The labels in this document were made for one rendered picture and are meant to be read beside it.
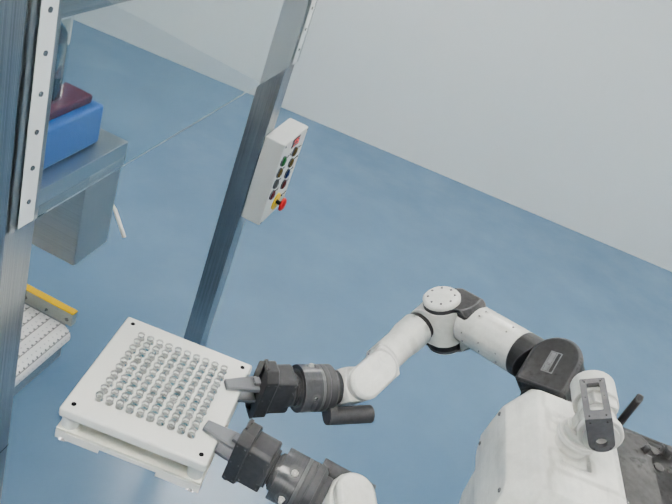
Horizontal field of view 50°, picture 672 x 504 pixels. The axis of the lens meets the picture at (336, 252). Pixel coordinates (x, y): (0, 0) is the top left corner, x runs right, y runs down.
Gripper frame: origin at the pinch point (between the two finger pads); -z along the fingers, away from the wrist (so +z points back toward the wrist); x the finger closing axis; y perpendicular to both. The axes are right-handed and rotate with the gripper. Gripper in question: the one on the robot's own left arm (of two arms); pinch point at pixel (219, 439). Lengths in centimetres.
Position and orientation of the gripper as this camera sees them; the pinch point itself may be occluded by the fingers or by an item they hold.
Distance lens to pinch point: 121.5
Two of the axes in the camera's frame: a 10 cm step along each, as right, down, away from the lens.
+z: 8.8, 4.6, -0.9
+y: 3.2, -4.4, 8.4
